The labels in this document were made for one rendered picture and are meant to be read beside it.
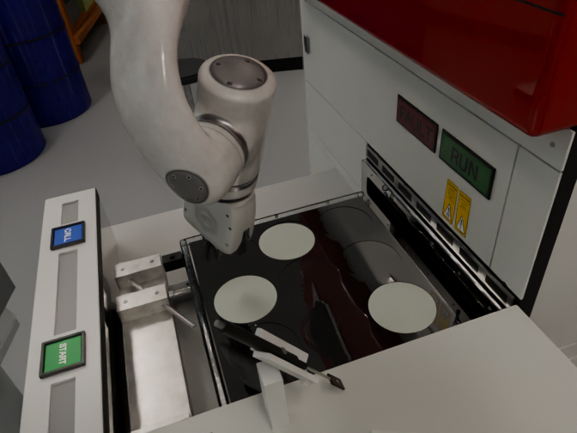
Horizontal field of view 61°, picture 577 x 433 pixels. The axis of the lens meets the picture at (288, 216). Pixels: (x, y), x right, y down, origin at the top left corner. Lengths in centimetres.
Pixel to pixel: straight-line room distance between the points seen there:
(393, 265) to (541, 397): 31
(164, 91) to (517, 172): 41
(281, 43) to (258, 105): 337
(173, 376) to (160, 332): 9
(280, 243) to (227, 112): 40
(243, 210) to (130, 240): 50
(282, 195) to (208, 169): 65
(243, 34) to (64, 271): 317
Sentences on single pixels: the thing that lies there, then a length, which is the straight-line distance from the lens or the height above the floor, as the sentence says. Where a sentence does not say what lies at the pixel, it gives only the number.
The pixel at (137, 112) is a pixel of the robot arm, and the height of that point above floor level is 128.
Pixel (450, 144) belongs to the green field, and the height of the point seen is 111.
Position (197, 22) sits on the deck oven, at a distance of 387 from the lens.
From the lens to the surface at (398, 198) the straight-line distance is 90.
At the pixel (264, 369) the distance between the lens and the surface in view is 52.
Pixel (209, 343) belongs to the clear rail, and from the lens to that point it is 74.
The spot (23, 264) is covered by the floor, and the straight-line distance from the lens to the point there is 259.
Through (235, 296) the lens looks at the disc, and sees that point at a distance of 79.
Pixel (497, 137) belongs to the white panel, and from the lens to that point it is 65.
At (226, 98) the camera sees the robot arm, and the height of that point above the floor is 127.
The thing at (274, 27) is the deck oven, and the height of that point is 35.
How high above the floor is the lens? 147
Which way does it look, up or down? 38 degrees down
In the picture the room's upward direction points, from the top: 6 degrees counter-clockwise
